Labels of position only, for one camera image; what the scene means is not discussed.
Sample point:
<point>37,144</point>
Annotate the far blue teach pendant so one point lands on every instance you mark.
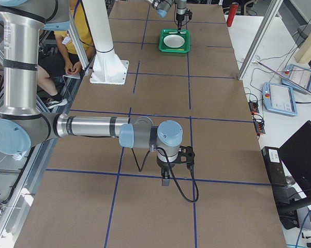
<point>299,75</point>

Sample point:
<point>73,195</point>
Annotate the black desktop box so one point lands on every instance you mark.
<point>274,167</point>

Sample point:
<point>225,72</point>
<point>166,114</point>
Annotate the seated person yellow shirt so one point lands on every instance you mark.
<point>66,60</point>

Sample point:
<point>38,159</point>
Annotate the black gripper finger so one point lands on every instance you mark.
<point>165,182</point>

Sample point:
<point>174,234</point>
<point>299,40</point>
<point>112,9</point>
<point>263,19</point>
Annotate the white round plate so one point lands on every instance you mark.
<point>174,41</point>

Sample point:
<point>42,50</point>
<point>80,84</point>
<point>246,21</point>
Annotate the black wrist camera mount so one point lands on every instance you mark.
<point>186,155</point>

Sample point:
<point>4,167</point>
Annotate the orange black adapter board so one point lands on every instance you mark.
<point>253,106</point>

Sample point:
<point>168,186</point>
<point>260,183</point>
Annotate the near blue teach pendant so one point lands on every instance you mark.
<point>278,98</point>

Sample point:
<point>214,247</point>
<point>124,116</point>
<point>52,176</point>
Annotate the aluminium frame post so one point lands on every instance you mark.
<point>265,24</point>

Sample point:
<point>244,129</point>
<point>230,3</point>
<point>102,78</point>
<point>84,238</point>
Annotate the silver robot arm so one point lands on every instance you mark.
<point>162,8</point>
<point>22,126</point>

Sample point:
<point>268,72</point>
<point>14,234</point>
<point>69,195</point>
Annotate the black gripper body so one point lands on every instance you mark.
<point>179,18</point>
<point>163,164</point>

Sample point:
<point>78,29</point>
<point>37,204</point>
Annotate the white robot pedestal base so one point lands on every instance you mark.
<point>108,68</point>

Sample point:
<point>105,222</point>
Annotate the green plastic tray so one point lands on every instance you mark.
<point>162,47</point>

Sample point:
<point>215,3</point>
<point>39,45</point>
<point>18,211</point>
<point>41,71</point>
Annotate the blue teach pendant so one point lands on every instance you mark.
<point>299,75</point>
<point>278,98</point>

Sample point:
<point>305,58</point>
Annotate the red cylinder bottle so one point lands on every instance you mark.
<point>232,12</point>

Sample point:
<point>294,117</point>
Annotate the black computer monitor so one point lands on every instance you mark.
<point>296,156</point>

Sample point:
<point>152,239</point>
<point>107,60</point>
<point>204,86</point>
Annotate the wooden beam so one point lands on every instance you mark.
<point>303,56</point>

